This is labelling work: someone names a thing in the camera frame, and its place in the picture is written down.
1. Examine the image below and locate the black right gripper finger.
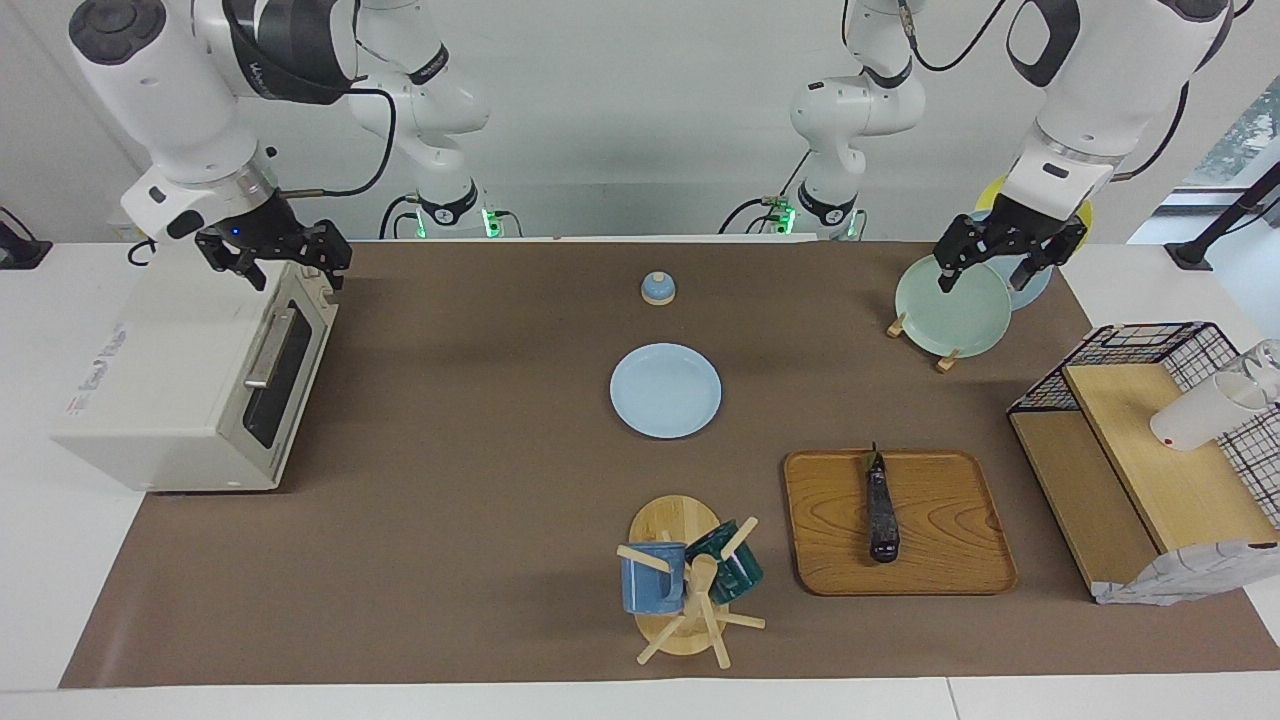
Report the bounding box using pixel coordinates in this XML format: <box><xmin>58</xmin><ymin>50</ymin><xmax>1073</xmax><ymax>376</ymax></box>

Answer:
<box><xmin>300</xmin><ymin>222</ymin><xmax>353</xmax><ymax>293</ymax></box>
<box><xmin>196</xmin><ymin>232</ymin><xmax>269</xmax><ymax>293</ymax></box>

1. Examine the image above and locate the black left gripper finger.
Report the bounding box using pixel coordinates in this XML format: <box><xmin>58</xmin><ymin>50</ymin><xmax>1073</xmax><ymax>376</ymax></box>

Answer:
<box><xmin>935</xmin><ymin>216</ymin><xmax>991</xmax><ymax>293</ymax></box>
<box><xmin>1010</xmin><ymin>220</ymin><xmax>1089</xmax><ymax>291</ymax></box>

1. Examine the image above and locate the white toaster oven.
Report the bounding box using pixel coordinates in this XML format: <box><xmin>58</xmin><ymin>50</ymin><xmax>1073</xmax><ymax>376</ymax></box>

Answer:
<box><xmin>52</xmin><ymin>258</ymin><xmax>339</xmax><ymax>493</ymax></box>

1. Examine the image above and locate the dark purple eggplant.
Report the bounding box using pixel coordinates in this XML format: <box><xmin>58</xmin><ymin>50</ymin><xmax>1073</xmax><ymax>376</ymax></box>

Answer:
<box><xmin>864</xmin><ymin>443</ymin><xmax>901</xmax><ymax>564</ymax></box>

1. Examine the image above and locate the light blue plate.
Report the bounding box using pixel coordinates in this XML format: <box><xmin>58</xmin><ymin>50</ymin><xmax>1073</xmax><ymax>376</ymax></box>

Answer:
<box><xmin>609</xmin><ymin>343</ymin><xmax>723</xmax><ymax>440</ymax></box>

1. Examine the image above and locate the grey blue upright plate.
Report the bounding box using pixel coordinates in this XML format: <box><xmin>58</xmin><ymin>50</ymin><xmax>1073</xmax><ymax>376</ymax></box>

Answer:
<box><xmin>968</xmin><ymin>210</ymin><xmax>1053</xmax><ymax>311</ymax></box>

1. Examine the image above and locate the yellow plate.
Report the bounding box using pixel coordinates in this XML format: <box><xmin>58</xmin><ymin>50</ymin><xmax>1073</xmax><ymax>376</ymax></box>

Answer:
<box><xmin>975</xmin><ymin>176</ymin><xmax>1093</xmax><ymax>241</ymax></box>

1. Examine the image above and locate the pale green plate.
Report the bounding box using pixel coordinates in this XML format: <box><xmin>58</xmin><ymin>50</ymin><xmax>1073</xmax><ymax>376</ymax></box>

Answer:
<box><xmin>894</xmin><ymin>253</ymin><xmax>1013</xmax><ymax>359</ymax></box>

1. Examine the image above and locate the wooden plate rack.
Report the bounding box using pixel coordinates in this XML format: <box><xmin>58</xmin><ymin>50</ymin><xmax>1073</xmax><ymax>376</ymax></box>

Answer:
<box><xmin>886</xmin><ymin>312</ymin><xmax>961</xmax><ymax>374</ymax></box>

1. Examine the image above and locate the black clamp stand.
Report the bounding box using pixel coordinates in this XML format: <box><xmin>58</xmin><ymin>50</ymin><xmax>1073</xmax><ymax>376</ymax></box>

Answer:
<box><xmin>1165</xmin><ymin>160</ymin><xmax>1280</xmax><ymax>271</ymax></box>

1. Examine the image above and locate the black desk device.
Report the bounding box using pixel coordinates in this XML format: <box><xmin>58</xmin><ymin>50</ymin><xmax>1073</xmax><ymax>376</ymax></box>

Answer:
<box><xmin>0</xmin><ymin>207</ymin><xmax>53</xmax><ymax>271</ymax></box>

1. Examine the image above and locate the white plastic cup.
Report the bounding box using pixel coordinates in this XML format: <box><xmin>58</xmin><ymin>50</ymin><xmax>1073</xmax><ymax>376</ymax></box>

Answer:
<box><xmin>1149</xmin><ymin>372</ymin><xmax>1271</xmax><ymax>452</ymax></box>

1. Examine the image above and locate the clear glass cup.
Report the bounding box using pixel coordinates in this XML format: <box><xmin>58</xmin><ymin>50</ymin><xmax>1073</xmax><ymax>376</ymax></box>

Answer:
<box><xmin>1240</xmin><ymin>339</ymin><xmax>1280</xmax><ymax>386</ymax></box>

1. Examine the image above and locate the wooden step shelf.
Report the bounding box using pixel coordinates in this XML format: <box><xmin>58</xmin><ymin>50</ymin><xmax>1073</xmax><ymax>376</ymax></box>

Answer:
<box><xmin>1008</xmin><ymin>362</ymin><xmax>1280</xmax><ymax>601</ymax></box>

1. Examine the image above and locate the brown table mat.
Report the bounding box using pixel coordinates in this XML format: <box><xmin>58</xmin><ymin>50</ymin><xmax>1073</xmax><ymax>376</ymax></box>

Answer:
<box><xmin>58</xmin><ymin>240</ymin><xmax>1280</xmax><ymax>689</ymax></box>

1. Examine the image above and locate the square wooden tray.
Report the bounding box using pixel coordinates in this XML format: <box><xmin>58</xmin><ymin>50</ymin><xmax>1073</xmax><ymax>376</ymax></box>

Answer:
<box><xmin>782</xmin><ymin>449</ymin><xmax>1019</xmax><ymax>597</ymax></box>

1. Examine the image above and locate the white patterned cloth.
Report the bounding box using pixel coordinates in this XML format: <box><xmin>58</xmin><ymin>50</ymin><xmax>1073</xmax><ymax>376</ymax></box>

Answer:
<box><xmin>1092</xmin><ymin>538</ymin><xmax>1280</xmax><ymax>607</ymax></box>

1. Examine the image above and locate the dark green mug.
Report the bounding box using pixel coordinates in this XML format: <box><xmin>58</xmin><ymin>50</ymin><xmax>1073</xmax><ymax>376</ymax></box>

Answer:
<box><xmin>685</xmin><ymin>520</ymin><xmax>764</xmax><ymax>604</ymax></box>

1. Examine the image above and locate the wooden mug tree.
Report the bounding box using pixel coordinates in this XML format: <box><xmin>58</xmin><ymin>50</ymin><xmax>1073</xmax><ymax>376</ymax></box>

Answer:
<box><xmin>616</xmin><ymin>494</ymin><xmax>767</xmax><ymax>669</ymax></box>

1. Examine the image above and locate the blue ceramic mug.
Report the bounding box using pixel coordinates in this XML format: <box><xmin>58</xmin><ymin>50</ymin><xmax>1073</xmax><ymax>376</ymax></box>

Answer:
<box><xmin>620</xmin><ymin>542</ymin><xmax>689</xmax><ymax>615</ymax></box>

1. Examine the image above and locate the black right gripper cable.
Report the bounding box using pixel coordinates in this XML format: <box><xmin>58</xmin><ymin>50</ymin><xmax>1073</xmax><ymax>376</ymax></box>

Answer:
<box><xmin>278</xmin><ymin>88</ymin><xmax>398</xmax><ymax>198</ymax></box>

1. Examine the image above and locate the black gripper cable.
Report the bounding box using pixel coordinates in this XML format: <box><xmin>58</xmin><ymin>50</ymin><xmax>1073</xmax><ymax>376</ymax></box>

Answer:
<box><xmin>1105</xmin><ymin>80</ymin><xmax>1193</xmax><ymax>184</ymax></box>
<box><xmin>278</xmin><ymin>88</ymin><xmax>398</xmax><ymax>198</ymax></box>

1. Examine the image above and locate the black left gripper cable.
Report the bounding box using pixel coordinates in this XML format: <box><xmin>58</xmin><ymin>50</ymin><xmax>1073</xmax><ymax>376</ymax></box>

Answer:
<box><xmin>1105</xmin><ymin>80</ymin><xmax>1193</xmax><ymax>184</ymax></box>

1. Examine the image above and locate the black wire basket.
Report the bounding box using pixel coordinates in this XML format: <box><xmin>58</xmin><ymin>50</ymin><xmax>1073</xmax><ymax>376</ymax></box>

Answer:
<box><xmin>1007</xmin><ymin>321</ymin><xmax>1280</xmax><ymax>531</ymax></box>

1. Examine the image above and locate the window with dark frame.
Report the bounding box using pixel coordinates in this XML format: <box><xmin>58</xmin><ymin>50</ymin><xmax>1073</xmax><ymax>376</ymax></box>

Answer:
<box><xmin>1180</xmin><ymin>75</ymin><xmax>1280</xmax><ymax>191</ymax></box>

